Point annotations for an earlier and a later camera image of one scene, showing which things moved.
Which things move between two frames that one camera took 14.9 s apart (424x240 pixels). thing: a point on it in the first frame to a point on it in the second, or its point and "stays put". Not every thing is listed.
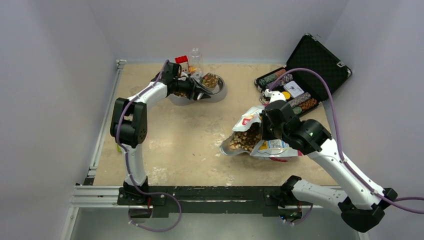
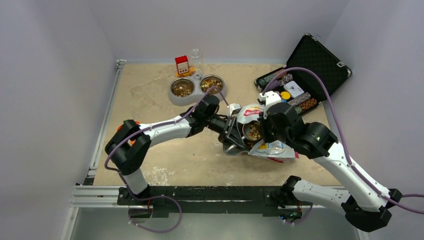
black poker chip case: (313, 72) stays put
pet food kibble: (246, 140) stays put
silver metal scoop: (213, 83) to (252, 130)
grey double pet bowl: (213, 84) stays put
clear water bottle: (196, 61) stays put
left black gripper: (197, 95) to (234, 135)
